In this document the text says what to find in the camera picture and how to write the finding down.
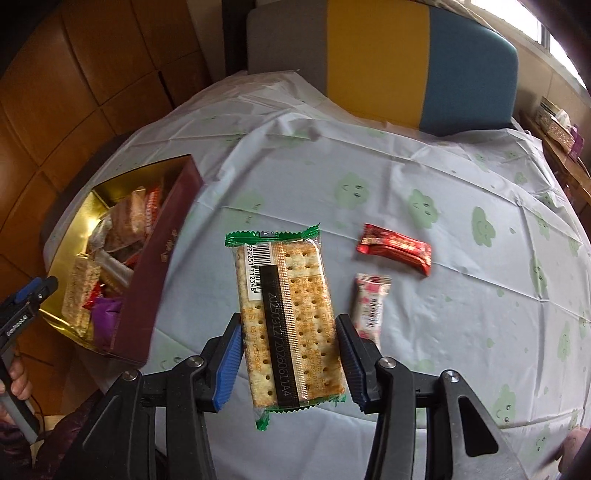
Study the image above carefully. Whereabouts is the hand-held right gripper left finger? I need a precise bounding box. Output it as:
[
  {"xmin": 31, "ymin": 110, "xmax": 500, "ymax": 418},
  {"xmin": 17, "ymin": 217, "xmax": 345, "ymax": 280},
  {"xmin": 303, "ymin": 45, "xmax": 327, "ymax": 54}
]
[{"xmin": 55, "ymin": 313, "xmax": 245, "ymax": 480}]

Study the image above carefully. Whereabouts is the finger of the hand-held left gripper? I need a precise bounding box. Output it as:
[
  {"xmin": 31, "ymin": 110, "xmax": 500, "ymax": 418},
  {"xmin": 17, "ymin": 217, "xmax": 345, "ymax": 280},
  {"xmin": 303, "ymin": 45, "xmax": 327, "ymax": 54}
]
[{"xmin": 0, "ymin": 275, "xmax": 59, "ymax": 320}]

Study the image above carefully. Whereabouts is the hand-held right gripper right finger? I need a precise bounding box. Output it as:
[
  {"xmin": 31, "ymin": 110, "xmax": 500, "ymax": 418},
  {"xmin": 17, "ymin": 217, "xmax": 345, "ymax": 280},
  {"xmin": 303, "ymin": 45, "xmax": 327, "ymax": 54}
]
[{"xmin": 335, "ymin": 314, "xmax": 527, "ymax": 480}]

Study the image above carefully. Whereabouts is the clear cracker packet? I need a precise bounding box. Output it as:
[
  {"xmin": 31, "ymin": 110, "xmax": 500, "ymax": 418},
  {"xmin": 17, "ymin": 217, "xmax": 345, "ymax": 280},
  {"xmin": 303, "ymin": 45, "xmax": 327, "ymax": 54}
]
[{"xmin": 61, "ymin": 255, "xmax": 101, "ymax": 336}]

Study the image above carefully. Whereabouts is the green-edged cracker packet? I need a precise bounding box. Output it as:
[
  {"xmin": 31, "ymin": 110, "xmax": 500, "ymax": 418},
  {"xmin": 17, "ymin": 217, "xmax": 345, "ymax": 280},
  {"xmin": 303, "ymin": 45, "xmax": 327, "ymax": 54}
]
[{"xmin": 225, "ymin": 223, "xmax": 348, "ymax": 433}]

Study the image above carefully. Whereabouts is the purple snack packet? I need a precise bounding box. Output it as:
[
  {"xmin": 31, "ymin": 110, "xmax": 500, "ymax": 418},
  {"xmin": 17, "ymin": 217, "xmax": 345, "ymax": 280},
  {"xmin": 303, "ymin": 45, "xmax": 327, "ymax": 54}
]
[{"xmin": 91, "ymin": 296, "xmax": 124, "ymax": 352}]

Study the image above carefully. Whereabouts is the maroon box with gold lining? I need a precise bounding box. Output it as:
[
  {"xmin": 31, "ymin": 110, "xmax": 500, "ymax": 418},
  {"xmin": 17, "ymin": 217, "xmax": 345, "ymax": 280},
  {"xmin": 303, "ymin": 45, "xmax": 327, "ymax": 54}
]
[{"xmin": 39, "ymin": 154, "xmax": 205, "ymax": 366}]

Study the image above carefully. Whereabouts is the orange cracker packet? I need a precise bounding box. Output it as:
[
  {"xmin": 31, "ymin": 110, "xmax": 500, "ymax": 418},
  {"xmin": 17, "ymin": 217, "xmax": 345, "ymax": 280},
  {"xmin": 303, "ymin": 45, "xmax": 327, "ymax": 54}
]
[{"xmin": 107, "ymin": 188, "xmax": 149, "ymax": 251}]

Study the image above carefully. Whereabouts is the person's left hand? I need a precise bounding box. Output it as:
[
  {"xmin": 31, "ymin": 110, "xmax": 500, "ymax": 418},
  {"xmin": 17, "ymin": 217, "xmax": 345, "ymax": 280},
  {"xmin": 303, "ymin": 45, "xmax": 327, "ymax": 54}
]
[{"xmin": 8, "ymin": 355, "xmax": 34, "ymax": 402}]

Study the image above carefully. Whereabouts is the pink white snack packet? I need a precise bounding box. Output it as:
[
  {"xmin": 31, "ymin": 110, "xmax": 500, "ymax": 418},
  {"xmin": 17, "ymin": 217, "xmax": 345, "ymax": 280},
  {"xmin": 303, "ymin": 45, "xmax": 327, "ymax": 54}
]
[{"xmin": 352, "ymin": 272, "xmax": 393, "ymax": 352}]

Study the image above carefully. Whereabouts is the long white snack packet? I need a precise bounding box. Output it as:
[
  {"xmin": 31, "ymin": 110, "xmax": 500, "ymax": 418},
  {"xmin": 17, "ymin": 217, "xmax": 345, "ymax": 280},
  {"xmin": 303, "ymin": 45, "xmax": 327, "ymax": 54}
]
[{"xmin": 98, "ymin": 251, "xmax": 136, "ymax": 288}]

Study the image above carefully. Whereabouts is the white green-printed tablecloth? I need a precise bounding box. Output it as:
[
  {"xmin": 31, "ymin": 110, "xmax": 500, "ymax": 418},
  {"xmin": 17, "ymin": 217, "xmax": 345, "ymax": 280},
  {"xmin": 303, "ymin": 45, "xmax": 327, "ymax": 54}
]
[{"xmin": 41, "ymin": 69, "xmax": 591, "ymax": 480}]

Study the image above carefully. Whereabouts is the dark patterned clothing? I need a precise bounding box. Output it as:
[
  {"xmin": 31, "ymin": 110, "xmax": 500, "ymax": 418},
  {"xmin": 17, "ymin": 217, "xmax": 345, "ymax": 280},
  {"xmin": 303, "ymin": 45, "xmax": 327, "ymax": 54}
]
[{"xmin": 0, "ymin": 396, "xmax": 108, "ymax": 480}]

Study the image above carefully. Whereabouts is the red snack packet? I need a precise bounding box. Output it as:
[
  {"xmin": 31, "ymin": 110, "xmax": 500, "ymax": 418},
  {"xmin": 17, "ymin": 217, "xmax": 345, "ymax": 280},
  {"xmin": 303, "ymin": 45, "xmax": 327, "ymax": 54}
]
[{"xmin": 355, "ymin": 223, "xmax": 433, "ymax": 278}]

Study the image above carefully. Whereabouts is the red white striped packet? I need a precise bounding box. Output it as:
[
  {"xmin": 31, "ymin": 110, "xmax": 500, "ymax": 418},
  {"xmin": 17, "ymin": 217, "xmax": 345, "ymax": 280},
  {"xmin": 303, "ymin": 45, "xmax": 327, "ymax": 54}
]
[{"xmin": 142, "ymin": 184, "xmax": 163, "ymax": 228}]

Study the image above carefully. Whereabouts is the pink cloth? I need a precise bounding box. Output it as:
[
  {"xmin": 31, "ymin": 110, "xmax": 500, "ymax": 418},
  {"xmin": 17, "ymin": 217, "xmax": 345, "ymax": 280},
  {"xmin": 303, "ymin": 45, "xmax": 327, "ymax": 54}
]
[{"xmin": 558, "ymin": 426, "xmax": 591, "ymax": 477}]

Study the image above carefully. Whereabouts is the wooden side table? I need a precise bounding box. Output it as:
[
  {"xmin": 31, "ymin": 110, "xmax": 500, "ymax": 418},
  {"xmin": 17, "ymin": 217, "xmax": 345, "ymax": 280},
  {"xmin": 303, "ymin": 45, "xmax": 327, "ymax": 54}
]
[{"xmin": 517, "ymin": 111, "xmax": 591, "ymax": 223}]

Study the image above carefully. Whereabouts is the grey yellow blue headboard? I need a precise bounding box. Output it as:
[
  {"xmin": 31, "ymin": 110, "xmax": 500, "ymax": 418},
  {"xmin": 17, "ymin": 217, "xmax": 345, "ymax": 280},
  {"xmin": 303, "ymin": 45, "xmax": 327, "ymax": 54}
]
[{"xmin": 222, "ymin": 0, "xmax": 519, "ymax": 138}]

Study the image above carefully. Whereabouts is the purple box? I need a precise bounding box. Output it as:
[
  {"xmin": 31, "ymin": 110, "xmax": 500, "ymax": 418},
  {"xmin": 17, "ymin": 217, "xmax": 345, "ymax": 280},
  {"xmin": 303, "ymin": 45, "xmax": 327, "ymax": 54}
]
[{"xmin": 570, "ymin": 124, "xmax": 589, "ymax": 161}]

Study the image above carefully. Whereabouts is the window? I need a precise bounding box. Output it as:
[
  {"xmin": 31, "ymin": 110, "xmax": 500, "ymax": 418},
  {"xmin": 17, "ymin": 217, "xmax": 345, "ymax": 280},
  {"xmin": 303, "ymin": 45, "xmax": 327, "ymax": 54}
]
[{"xmin": 466, "ymin": 0, "xmax": 588, "ymax": 89}]

